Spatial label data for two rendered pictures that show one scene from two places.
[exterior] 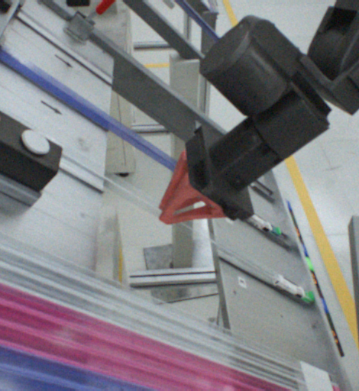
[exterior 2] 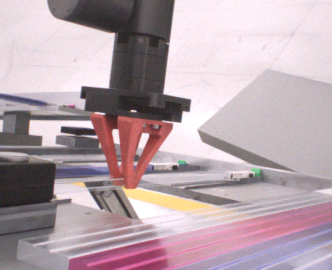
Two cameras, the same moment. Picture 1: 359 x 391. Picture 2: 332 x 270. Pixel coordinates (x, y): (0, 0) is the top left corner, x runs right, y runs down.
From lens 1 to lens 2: 23 cm
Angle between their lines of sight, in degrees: 30
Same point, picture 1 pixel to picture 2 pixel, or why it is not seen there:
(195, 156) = (110, 101)
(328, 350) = (310, 181)
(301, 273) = (230, 169)
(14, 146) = (6, 162)
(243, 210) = (183, 99)
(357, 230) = (212, 133)
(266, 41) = not seen: outside the picture
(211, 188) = (154, 95)
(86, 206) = (79, 210)
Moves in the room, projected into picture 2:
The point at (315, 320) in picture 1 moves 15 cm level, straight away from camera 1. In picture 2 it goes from (278, 179) to (233, 130)
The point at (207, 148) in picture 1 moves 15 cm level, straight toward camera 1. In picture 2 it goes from (111, 88) to (228, 116)
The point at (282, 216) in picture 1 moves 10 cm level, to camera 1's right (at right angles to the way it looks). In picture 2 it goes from (168, 158) to (199, 121)
